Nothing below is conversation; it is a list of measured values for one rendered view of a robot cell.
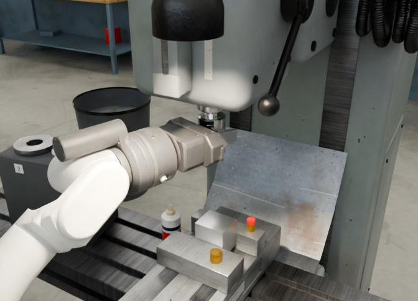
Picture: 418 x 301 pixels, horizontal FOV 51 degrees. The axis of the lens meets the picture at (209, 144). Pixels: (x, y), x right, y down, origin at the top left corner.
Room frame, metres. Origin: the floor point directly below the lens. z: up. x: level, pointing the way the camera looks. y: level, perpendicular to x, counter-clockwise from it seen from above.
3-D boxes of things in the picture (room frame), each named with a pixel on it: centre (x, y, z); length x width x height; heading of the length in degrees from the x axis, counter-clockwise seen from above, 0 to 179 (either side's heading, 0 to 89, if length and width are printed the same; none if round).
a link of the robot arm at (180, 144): (0.62, 0.06, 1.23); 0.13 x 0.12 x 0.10; 43
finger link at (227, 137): (0.66, -0.02, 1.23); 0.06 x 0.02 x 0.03; 133
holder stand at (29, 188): (0.88, 0.34, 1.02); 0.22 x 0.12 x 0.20; 71
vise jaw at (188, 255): (0.63, 0.02, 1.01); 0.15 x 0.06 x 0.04; 58
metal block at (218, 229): (0.68, -0.01, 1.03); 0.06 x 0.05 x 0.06; 58
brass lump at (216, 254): (0.61, -0.01, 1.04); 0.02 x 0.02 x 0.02
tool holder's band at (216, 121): (0.68, 0.00, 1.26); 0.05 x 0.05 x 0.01
